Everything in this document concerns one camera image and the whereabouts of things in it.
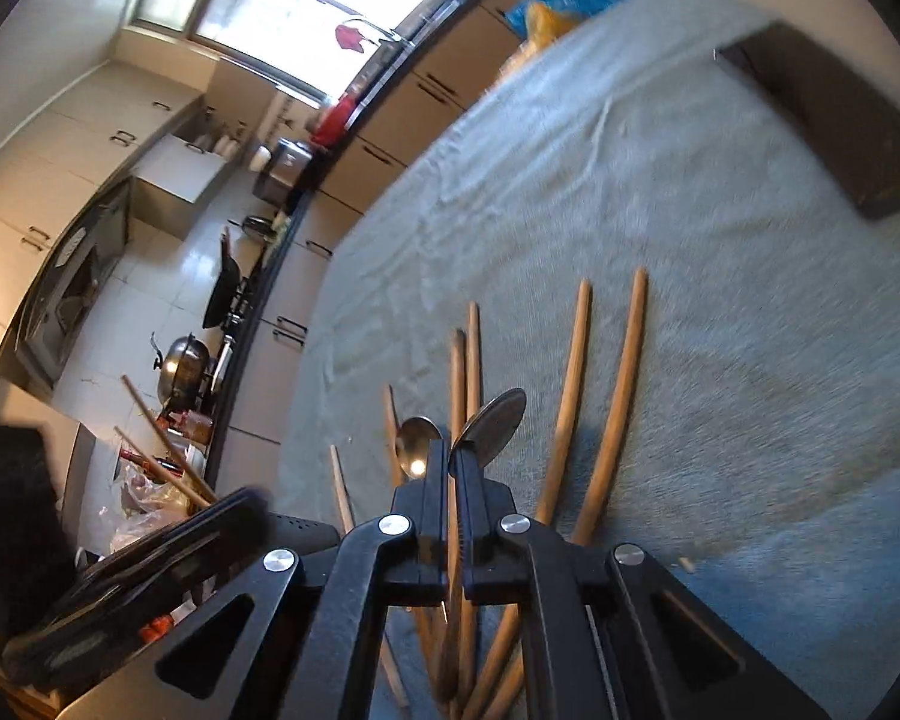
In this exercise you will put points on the large metal spoon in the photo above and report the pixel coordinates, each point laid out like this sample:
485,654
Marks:
499,412

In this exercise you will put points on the silver rice cooker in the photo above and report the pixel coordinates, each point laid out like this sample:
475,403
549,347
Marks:
281,169

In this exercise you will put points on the steel pot with lid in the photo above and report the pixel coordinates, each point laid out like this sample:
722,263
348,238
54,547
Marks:
181,371

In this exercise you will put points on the light blue table cloth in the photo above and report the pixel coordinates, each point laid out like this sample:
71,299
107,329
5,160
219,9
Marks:
607,202

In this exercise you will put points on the beige wall cabinets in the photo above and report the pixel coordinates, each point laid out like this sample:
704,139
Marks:
82,127

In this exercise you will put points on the pile of wooden chopsticks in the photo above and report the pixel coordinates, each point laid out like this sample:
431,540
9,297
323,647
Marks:
474,360

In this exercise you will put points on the small metal spoon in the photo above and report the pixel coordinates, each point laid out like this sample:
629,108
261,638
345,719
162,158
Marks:
416,439

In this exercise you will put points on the metal sink faucet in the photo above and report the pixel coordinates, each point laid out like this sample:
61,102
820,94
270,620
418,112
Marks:
375,26

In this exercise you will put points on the yellow plastic bag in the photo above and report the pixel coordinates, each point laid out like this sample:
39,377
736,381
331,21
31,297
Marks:
551,22

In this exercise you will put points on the red plastic basin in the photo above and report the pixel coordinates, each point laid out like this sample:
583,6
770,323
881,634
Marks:
335,120

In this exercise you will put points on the plastic bags of food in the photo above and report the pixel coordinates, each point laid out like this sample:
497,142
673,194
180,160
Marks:
150,506

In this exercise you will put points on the black wok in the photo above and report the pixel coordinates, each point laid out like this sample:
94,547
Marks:
221,285

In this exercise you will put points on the dark brown box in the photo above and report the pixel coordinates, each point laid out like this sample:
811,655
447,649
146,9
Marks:
840,120

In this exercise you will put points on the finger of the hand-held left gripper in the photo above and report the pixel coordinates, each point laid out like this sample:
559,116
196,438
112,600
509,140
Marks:
105,622
187,532

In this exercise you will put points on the open grey wall cabinet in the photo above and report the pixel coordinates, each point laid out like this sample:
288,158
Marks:
172,172

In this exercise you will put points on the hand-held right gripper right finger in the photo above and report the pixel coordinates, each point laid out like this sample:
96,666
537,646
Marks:
480,540

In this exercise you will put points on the kitchen window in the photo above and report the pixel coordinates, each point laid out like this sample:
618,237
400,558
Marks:
285,0

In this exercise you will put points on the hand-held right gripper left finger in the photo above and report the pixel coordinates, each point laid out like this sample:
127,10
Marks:
431,540

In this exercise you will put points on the red rag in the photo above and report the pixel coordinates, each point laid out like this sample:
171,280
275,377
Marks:
350,37

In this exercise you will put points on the range hood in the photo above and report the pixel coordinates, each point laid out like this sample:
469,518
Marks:
82,277

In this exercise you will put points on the beige base cabinets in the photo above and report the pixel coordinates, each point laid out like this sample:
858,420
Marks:
420,112

